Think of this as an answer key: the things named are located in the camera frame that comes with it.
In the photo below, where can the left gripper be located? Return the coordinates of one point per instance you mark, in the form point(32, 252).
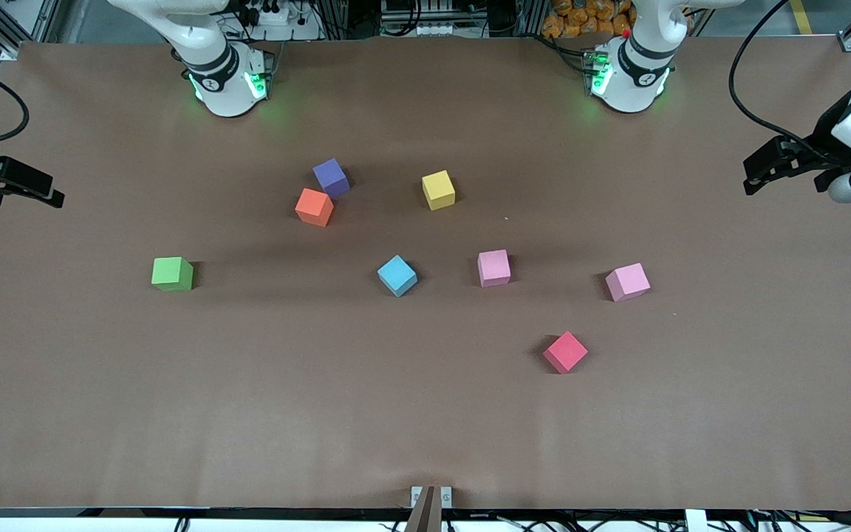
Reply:
point(818, 151)

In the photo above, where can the pale lilac-pink foam block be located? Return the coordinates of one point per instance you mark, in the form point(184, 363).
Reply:
point(627, 282)

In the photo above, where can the orange foam block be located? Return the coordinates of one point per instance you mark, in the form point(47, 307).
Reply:
point(315, 207)

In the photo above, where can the red foam block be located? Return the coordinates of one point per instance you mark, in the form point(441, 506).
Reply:
point(565, 352)

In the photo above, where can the yellow foam block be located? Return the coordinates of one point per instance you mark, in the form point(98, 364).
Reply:
point(438, 188)

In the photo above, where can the blue foam block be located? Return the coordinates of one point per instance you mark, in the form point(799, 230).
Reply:
point(397, 275)

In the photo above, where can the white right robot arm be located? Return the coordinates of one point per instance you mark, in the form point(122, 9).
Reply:
point(222, 89)

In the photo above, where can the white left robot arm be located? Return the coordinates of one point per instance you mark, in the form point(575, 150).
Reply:
point(636, 89)

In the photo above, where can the green foam block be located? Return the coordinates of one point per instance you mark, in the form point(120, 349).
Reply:
point(171, 273)

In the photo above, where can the orange mesh bag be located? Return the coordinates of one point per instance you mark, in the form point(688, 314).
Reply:
point(580, 18)

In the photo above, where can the purple foam block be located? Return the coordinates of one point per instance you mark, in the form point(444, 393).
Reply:
point(332, 177)

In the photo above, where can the paper table cover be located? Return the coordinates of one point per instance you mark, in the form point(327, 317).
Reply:
point(248, 406)

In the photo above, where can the white power strip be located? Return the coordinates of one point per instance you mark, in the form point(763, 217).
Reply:
point(440, 29)
point(285, 31)

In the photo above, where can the pink foam block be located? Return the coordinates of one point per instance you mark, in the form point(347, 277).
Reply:
point(493, 267)

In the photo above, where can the white table edge bracket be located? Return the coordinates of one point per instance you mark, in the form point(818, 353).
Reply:
point(696, 521)

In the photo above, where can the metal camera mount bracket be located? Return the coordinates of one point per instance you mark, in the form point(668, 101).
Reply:
point(425, 517)

